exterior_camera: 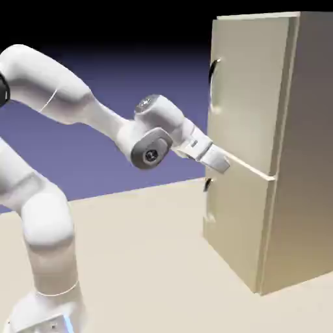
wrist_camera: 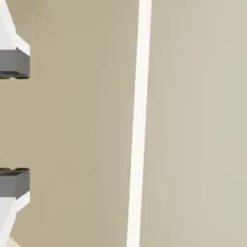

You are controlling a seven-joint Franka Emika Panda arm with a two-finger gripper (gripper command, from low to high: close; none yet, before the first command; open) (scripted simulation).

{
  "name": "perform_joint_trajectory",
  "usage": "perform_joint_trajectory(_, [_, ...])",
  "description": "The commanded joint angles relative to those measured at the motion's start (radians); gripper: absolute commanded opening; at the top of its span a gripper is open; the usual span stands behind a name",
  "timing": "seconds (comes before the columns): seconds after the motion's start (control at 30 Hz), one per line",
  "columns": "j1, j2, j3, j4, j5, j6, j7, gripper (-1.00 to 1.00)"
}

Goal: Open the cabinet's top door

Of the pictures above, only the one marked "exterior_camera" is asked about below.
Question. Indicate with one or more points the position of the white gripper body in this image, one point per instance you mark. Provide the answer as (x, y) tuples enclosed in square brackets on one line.
[(215, 158)]

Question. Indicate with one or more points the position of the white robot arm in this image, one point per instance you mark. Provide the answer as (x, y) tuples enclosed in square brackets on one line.
[(57, 88)]

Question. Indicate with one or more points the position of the short beige cabinet door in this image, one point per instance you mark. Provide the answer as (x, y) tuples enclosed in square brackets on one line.
[(234, 216)]

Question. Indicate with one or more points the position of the tall beige cabinet door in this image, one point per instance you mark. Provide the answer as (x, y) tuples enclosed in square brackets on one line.
[(247, 91)]

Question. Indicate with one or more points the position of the beige cabinet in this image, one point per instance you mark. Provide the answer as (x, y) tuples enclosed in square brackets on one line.
[(299, 156)]

